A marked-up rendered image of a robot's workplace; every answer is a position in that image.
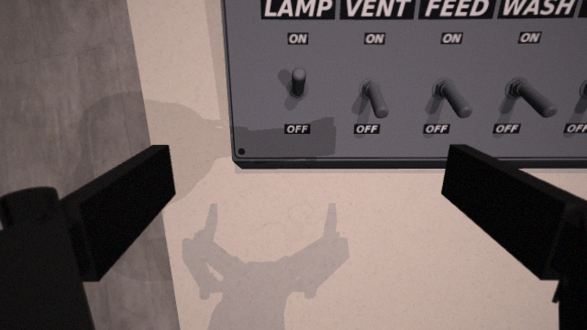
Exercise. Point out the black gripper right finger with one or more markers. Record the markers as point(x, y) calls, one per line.
point(538, 223)

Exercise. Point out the dark grey control console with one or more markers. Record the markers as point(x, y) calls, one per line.
point(304, 75)

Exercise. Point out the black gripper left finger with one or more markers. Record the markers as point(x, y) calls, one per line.
point(40, 284)

